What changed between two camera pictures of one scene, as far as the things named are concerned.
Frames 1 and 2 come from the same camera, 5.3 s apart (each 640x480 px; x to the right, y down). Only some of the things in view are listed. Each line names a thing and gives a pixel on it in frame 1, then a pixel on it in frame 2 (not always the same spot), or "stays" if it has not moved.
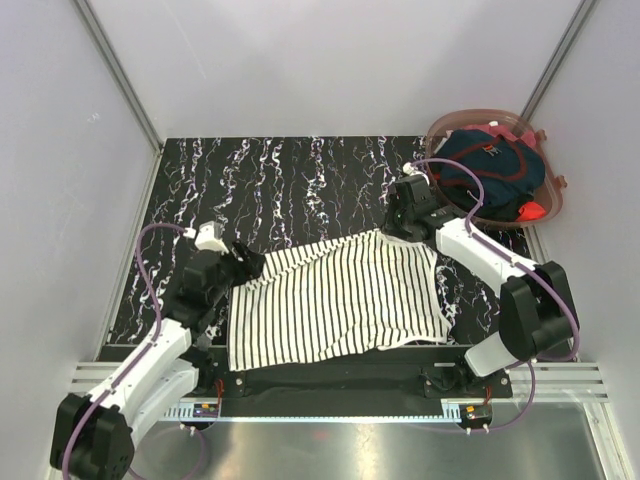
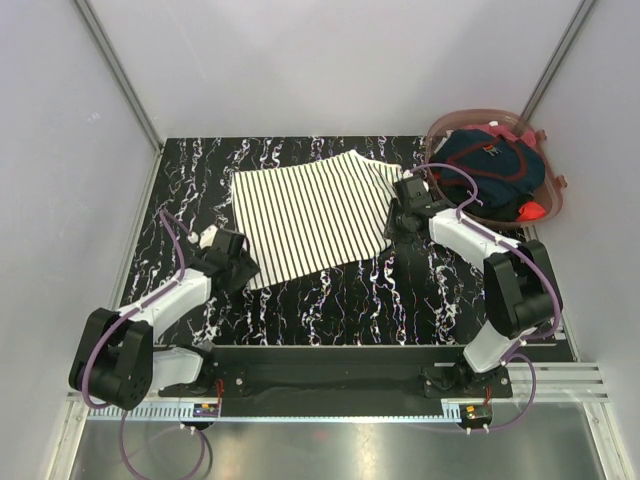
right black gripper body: x=397 y=219 stays
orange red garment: x=530 y=211 stays
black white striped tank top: x=363 y=291 → x=296 y=216
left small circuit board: x=202 y=410 stays
